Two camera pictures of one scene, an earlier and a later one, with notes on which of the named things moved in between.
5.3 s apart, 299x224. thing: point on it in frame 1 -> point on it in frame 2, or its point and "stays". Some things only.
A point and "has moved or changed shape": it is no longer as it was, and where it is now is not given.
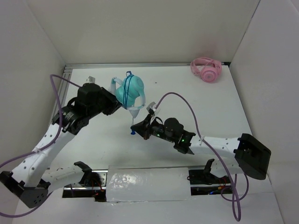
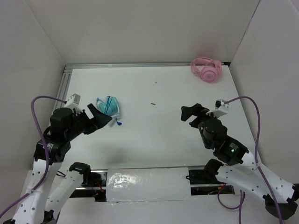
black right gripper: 142,128 -> 195,109
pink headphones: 208,68 stays
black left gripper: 113,104 -> 99,120
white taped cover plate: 143,184 stays
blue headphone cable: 128,75 has moved or changed shape
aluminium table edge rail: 67,69 stays
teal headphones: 129,92 has moved or changed shape
